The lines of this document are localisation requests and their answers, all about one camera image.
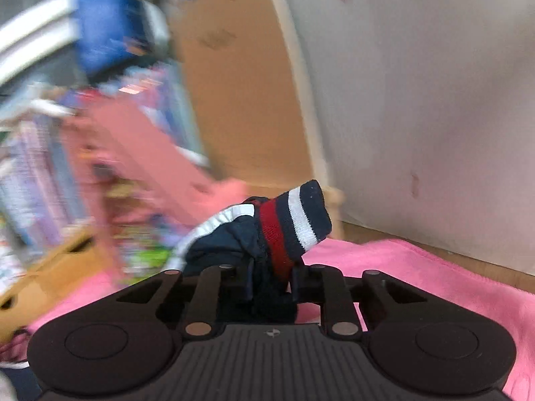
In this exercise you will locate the pink blanket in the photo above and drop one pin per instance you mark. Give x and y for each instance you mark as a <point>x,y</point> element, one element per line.
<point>418,267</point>

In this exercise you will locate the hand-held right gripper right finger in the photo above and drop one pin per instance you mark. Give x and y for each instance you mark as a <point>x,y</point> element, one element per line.
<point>303,284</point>

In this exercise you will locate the pink box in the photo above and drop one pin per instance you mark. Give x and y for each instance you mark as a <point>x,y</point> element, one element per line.
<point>138,150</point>

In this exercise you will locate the row of colourful books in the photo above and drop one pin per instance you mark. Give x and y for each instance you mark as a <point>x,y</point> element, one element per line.
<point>33,175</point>

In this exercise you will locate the wooden drawer box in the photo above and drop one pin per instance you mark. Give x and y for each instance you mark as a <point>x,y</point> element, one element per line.
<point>37,275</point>

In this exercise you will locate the blue box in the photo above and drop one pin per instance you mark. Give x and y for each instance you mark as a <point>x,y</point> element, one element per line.
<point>104,29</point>

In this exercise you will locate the green printed book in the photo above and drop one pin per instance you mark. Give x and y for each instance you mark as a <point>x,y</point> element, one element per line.
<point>142,255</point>

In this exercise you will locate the navy and white jacket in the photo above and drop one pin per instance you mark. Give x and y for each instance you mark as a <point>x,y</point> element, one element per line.
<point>234,238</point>

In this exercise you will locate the brown cardboard box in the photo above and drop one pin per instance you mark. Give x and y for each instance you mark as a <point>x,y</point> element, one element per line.
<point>242,92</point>

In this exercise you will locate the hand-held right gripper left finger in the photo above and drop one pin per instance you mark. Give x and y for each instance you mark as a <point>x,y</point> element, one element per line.
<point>240,284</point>

